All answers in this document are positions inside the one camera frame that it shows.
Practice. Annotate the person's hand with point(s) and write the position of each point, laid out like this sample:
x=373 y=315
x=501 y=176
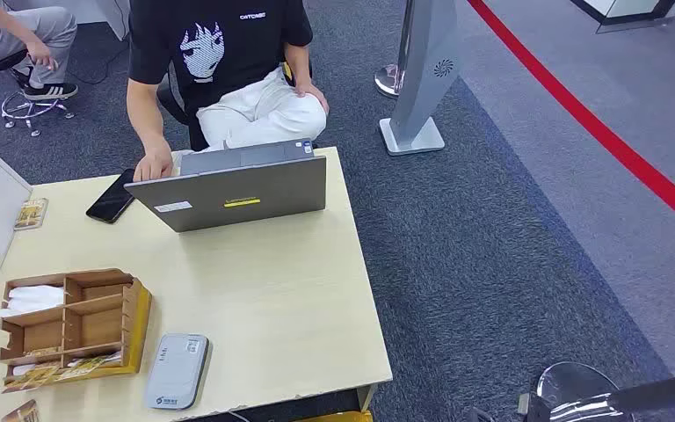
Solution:
x=40 y=53

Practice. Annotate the person's left hand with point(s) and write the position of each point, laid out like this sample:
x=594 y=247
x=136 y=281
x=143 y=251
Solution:
x=313 y=93

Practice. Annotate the person's right hand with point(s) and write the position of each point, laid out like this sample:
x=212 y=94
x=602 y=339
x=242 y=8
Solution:
x=154 y=163

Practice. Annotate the dark grey robot right hand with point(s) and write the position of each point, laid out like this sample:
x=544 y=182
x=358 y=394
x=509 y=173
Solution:
x=480 y=416

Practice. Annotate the person's right forearm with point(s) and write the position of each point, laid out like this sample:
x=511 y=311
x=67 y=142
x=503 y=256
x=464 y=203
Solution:
x=144 y=113

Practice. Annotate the person's left forearm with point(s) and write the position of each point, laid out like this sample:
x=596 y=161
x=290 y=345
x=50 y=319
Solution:
x=298 y=65

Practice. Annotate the person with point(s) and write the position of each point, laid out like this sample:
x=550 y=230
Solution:
x=227 y=52
x=17 y=29

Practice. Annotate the grey card reader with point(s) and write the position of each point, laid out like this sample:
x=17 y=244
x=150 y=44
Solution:
x=175 y=373

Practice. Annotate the yellow room key cards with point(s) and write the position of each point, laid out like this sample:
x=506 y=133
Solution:
x=58 y=373

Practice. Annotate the black smartphone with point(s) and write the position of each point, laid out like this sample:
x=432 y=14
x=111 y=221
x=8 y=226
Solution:
x=110 y=198

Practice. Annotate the black office chair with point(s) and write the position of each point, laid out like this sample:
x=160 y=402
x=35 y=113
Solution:
x=174 y=108

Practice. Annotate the white cabinet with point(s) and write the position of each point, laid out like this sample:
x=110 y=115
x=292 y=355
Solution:
x=113 y=14

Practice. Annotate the grey laptop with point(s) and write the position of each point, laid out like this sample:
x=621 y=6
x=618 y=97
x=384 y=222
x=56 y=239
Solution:
x=238 y=198

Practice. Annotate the silver kiosk stand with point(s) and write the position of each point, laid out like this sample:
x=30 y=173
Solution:
x=425 y=70

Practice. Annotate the white table leg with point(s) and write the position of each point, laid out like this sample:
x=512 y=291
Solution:
x=366 y=397

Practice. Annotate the yellow floor tape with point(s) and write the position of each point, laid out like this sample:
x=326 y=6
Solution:
x=337 y=417

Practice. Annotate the wooden desk organizer box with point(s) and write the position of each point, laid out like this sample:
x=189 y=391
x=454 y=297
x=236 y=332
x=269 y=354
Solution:
x=99 y=326

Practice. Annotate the white tissue cloth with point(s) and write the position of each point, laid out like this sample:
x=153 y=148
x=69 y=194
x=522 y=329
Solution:
x=33 y=300

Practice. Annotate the red floor tape line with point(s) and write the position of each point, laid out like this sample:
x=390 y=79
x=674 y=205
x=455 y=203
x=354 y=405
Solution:
x=593 y=125

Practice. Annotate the white display platform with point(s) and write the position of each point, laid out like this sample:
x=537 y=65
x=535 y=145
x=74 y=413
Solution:
x=634 y=11

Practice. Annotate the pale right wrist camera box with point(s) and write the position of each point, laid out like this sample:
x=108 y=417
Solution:
x=532 y=408

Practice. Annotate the chrome stanchion post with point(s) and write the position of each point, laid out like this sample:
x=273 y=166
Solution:
x=389 y=80

